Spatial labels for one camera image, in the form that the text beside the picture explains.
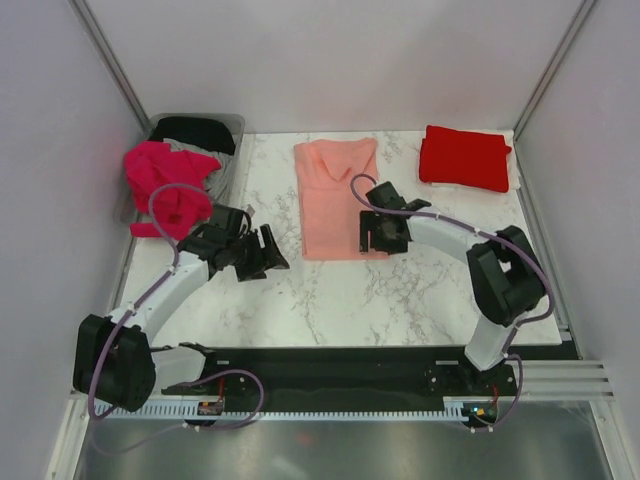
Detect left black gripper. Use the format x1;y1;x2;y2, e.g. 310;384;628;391
227;224;289;282

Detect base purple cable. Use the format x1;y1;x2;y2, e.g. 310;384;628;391
92;368;267;456
462;354;525;435

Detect right aluminium frame post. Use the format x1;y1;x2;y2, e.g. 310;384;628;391
513;0;600;142

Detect black t shirt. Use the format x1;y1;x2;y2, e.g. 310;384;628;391
148;115;236;155

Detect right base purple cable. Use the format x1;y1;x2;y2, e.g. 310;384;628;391
462;354;525;435

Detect magenta t shirt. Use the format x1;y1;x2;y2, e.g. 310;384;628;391
124;141;221;241

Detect folded red t shirt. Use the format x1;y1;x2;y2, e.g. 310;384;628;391
418;124;514;194

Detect grey plastic bin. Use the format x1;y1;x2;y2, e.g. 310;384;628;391
136;113;245;204

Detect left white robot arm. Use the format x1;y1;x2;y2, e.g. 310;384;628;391
72;206;289;412

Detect white slotted cable duct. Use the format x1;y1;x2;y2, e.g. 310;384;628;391
107;397;498;423

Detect aluminium frame post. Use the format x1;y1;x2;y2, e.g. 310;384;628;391
68;0;152;134
513;0;600;142

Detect folded white t shirt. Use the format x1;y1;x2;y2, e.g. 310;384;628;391
429;127;524;194

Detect salmon pink t shirt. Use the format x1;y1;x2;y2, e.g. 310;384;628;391
294;138;388;261

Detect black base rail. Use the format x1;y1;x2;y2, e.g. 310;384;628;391
164;347;517;411

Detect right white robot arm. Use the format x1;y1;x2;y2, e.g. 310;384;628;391
350;174;555;394

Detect left aluminium frame post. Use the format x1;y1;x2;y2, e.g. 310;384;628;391
68;0;152;134

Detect grey t shirt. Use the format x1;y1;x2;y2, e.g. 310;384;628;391
163;138;235;203

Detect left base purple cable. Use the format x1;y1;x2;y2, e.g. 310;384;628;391
92;368;267;456

